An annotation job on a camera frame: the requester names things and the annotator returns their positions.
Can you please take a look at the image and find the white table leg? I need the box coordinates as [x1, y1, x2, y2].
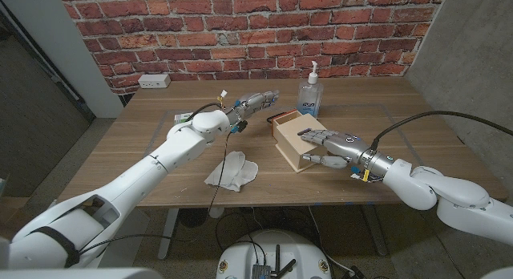
[157, 208, 180, 261]

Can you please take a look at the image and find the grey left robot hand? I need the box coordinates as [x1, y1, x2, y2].
[228, 90, 281, 127]

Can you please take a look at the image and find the wooden box with slot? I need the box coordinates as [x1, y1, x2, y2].
[274, 113, 334, 174]

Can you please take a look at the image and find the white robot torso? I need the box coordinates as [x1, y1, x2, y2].
[0, 267, 164, 279]

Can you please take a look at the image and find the white crumpled cloth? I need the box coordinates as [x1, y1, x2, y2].
[204, 151, 260, 192]

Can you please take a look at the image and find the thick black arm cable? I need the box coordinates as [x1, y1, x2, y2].
[370, 110, 513, 152]
[184, 103, 224, 123]

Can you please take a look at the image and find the thin black left wrist cable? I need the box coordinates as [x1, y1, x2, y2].
[78, 130, 236, 257]

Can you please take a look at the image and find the white power strip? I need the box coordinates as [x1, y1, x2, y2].
[137, 73, 172, 90]

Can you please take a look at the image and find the grey radio module with antennas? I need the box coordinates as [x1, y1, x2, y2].
[251, 244, 297, 279]

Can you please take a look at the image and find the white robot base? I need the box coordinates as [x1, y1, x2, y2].
[215, 229, 333, 279]

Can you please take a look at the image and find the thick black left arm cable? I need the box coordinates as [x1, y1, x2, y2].
[184, 103, 224, 123]

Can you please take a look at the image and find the grey table leg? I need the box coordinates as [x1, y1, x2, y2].
[360, 204, 389, 257]

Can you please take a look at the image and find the green and white card packet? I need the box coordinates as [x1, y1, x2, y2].
[173, 111, 194, 126]

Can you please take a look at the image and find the wooden drawer with red front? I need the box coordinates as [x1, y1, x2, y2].
[266, 109, 302, 140]

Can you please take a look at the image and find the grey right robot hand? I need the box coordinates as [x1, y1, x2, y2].
[297, 128, 396, 180]

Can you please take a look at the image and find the clear hand sanitizer pump bottle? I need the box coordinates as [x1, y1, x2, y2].
[296, 60, 325, 119]

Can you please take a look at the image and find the brick wall print backdrop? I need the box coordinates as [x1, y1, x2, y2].
[57, 0, 449, 95]

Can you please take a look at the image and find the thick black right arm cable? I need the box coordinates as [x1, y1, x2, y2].
[370, 110, 513, 152]

